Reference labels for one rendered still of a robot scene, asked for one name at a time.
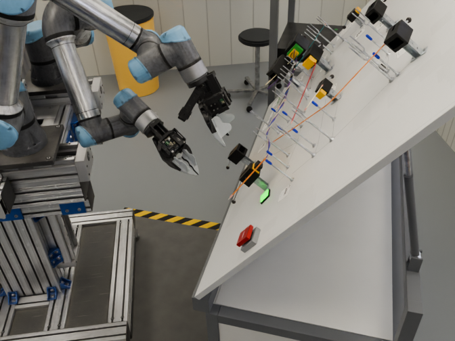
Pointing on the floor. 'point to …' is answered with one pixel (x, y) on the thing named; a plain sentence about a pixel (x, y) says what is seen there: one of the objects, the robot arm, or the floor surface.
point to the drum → (122, 73)
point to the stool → (258, 38)
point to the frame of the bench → (227, 315)
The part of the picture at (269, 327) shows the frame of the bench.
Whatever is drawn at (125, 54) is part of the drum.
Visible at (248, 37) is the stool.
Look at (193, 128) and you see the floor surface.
